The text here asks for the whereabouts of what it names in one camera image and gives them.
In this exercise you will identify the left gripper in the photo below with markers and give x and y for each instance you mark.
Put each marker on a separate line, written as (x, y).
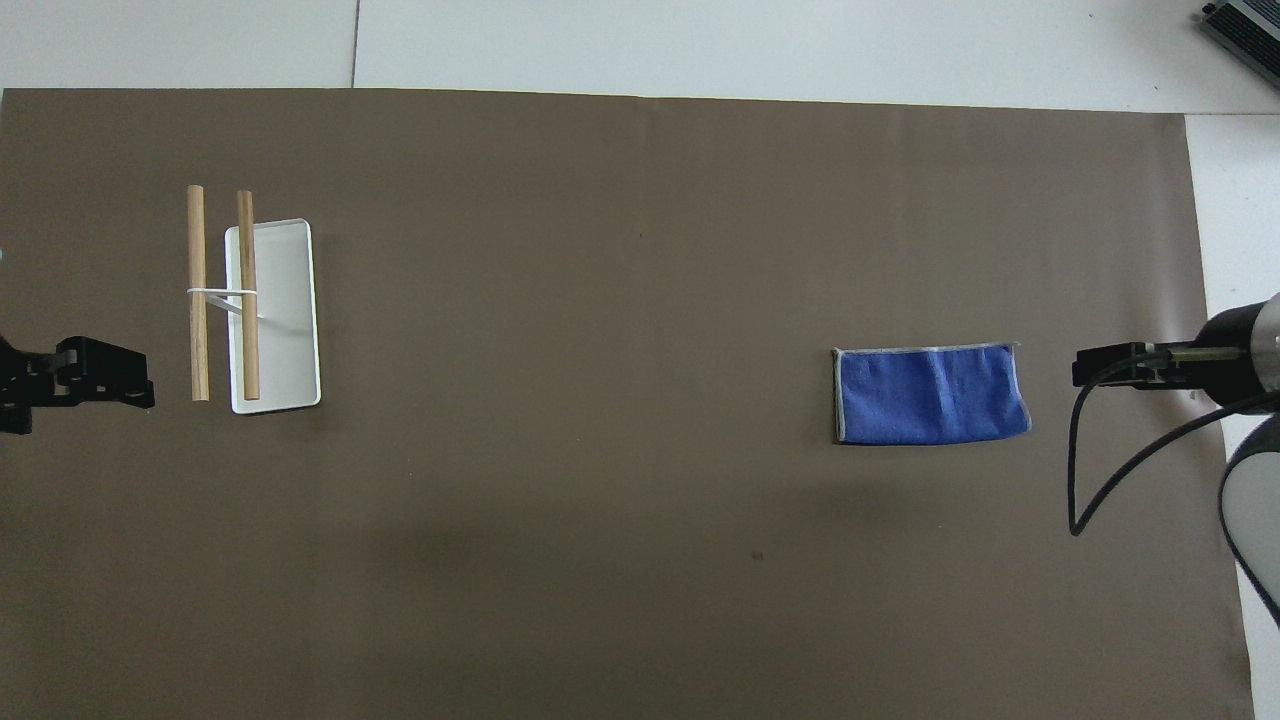
(14, 385)

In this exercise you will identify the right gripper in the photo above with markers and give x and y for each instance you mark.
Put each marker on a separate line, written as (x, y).
(1226, 378)

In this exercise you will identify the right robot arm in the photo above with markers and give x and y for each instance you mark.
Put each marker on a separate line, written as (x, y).
(1252, 500)

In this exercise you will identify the blue towel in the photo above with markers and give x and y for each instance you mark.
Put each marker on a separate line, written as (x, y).
(930, 395)

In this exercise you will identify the white rack with wooden bars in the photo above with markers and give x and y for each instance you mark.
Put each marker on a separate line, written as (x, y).
(280, 320)

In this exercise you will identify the grey ribbed metal box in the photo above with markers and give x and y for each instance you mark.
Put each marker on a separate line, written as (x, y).
(1250, 25)

